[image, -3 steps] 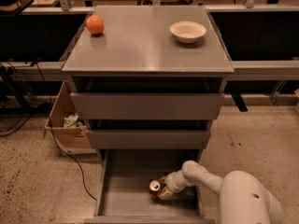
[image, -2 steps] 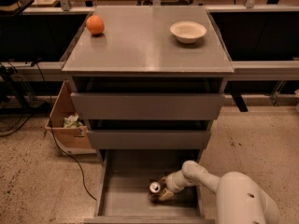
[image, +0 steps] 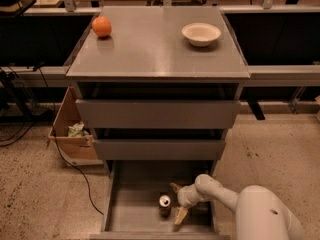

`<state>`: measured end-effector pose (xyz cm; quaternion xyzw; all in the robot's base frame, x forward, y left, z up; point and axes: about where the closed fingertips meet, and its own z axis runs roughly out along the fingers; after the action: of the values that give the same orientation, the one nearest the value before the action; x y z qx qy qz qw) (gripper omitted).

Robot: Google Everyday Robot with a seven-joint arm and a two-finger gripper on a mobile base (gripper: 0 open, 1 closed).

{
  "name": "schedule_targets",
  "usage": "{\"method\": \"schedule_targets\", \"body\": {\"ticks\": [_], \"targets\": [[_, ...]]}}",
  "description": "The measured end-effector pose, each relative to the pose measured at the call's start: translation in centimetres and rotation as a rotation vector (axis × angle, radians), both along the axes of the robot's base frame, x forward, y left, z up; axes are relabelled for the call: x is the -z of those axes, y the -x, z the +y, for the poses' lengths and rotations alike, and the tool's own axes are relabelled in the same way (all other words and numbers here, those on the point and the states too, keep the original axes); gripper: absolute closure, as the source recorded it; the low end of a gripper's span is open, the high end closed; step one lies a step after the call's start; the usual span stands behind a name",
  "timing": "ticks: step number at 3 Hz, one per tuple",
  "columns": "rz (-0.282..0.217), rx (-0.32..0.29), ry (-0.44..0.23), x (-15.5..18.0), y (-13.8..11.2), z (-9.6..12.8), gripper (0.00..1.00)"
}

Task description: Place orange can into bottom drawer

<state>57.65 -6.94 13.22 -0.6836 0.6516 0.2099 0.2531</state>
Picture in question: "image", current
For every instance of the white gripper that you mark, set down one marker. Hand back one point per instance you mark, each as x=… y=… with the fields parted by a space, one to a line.
x=185 y=196

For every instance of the crumpled paper in box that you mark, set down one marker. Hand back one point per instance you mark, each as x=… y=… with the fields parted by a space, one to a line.
x=77 y=130

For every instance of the white bowl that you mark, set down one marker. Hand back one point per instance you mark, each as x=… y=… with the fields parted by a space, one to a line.
x=201 y=34

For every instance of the grey middle drawer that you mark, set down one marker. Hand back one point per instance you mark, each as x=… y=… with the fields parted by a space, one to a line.
x=124 y=149

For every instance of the grey drawer cabinet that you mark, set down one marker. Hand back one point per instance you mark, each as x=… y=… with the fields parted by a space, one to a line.
x=147 y=58

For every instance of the grey top drawer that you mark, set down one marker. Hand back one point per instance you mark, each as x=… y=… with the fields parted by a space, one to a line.
x=158 y=114

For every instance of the orange fruit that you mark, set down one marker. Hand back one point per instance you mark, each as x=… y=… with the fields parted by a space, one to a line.
x=101 y=26

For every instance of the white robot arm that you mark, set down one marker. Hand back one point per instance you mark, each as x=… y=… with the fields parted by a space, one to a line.
x=259 y=213

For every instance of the cardboard box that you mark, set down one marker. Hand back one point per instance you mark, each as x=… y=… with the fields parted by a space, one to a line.
x=78 y=151

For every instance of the orange soda can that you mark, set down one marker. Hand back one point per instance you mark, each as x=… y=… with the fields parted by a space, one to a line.
x=164 y=205

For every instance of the grey open bottom drawer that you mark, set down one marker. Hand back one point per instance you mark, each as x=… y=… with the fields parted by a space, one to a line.
x=132 y=210

